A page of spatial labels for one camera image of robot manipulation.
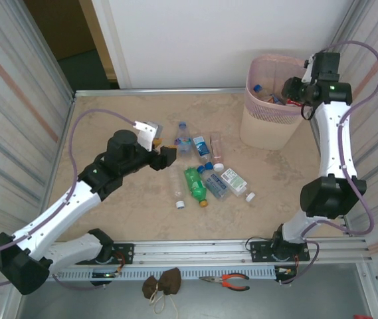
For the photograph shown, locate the crumpled green soda bottle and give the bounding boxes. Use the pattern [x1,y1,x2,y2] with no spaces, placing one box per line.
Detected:
[183,167,209,209]

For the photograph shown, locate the large brown cloth pouch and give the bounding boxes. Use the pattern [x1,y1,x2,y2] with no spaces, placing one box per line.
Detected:
[159,267,183,296]

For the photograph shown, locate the tan wooden door frame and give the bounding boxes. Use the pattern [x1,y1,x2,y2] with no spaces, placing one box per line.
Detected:
[78,0,120,82]

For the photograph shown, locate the plain clear bottle white cap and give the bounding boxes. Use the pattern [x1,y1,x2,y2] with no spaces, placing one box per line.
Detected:
[168,165,187,209]

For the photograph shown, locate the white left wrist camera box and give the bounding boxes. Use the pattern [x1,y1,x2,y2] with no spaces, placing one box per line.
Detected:
[134,120,161,152]

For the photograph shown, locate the clear bottle blue print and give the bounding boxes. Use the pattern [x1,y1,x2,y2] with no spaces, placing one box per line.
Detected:
[197,162,235,200]

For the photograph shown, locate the white slotted cable duct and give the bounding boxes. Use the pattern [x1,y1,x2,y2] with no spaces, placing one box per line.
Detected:
[21,267,278,282]

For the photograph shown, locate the aluminium mounting rail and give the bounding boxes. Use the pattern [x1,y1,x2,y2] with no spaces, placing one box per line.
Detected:
[11,236,374,267]

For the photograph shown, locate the clear bottle green white label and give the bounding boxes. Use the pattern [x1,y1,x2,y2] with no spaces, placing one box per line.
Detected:
[221,167,256,203]

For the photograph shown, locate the cream string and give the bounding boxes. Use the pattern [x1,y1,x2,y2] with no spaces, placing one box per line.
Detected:
[148,291,179,315]

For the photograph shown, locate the small brown cloth pouch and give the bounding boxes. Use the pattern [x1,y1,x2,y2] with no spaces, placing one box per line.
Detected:
[142,277,160,300]

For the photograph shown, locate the blue label bottle white lettering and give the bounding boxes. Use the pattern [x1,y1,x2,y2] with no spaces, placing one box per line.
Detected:
[253,84,272,100]

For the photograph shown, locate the clear bottle colourful purple label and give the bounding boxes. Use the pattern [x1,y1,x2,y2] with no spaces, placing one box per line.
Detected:
[174,121,193,157]

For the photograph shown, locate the beige plastic waste bin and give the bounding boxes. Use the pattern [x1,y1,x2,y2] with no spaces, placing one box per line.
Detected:
[240,54,311,151]

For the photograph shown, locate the orange handled pliers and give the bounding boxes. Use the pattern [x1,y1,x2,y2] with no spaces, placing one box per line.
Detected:
[198,272,251,292]

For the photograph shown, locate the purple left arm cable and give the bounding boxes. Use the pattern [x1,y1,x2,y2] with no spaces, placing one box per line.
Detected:
[0,108,138,290]

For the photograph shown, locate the black controller box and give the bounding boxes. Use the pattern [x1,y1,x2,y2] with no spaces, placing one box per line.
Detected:
[90,270,120,287]
[274,265,298,284]

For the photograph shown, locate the aluminium table edge bar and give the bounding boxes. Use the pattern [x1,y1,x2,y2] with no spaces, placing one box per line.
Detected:
[73,87,248,98]

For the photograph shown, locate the square clear bottle blue label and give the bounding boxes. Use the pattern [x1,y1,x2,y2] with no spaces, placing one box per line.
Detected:
[192,135,215,167]

